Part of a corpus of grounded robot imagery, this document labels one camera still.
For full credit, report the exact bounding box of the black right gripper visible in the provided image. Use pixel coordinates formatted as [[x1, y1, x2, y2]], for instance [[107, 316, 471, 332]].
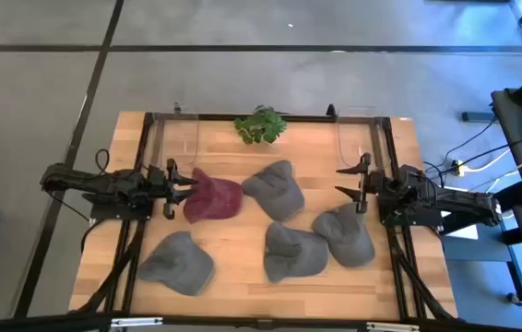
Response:
[[334, 152, 389, 215]]

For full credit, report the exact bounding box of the silver metal bracket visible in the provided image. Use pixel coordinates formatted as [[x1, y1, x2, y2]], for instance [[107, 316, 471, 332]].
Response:
[[110, 316, 164, 329], [364, 321, 421, 332]]

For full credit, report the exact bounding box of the black floor stand foot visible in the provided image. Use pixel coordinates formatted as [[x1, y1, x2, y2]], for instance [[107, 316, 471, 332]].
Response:
[[461, 111, 496, 124]]

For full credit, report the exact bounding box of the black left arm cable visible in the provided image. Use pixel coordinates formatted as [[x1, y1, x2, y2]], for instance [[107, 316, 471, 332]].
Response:
[[94, 148, 112, 174]]

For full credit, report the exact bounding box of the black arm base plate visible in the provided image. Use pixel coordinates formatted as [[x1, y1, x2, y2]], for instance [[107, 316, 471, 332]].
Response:
[[89, 201, 155, 222], [379, 209, 445, 233]]

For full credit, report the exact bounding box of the black aluminium table frame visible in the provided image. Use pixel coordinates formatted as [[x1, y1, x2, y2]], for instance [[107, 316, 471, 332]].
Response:
[[0, 112, 522, 332]]

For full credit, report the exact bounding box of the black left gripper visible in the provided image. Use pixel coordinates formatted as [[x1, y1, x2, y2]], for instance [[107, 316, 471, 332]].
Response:
[[146, 158, 198, 220]]

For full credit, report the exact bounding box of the maroon cap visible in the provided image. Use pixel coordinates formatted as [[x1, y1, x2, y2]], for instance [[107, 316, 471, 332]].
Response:
[[182, 166, 244, 225]]

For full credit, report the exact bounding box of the grey cap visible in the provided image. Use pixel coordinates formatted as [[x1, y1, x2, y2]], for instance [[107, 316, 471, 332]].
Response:
[[136, 230, 216, 297], [262, 221, 330, 284], [241, 159, 306, 223], [311, 201, 376, 268]]

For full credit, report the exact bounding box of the green potted plant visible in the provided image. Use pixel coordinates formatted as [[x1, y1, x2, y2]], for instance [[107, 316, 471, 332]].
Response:
[[233, 104, 289, 146]]

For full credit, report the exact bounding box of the black floor cable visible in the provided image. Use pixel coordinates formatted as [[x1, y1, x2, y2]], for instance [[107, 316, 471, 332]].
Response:
[[424, 117, 500, 176]]

